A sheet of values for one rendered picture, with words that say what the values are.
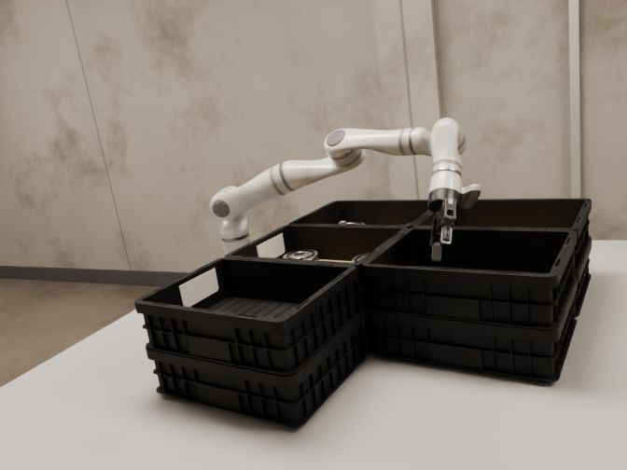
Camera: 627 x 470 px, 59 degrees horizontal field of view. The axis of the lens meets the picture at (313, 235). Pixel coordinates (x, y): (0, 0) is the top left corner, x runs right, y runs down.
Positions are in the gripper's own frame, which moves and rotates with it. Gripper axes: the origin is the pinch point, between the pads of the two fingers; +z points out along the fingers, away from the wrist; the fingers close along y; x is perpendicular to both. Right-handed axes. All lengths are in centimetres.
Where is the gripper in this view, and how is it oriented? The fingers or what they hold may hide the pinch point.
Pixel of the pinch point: (440, 250)
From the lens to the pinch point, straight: 126.7
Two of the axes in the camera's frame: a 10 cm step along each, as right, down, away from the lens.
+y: 0.3, -4.4, -9.0
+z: -1.7, 8.8, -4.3
